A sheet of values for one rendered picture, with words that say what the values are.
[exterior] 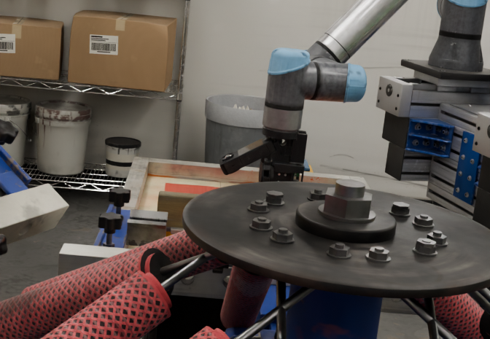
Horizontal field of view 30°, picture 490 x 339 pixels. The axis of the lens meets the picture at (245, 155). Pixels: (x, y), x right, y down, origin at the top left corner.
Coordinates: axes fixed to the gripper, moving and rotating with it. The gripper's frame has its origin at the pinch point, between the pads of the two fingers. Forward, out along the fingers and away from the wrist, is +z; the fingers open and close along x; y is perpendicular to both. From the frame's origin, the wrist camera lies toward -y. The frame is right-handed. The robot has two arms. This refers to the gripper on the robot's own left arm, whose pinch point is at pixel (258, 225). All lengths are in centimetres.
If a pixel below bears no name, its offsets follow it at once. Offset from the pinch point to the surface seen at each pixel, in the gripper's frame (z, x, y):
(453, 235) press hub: -31, -93, 10
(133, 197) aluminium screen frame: 1.4, 15.9, -26.0
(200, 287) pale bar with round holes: 0.0, -35.3, -11.2
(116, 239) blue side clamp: 0.3, -15.2, -26.6
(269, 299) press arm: -3.9, -47.1, -1.1
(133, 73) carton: 22, 311, -50
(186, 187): 5.0, 39.9, -15.1
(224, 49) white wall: 10, 359, -1
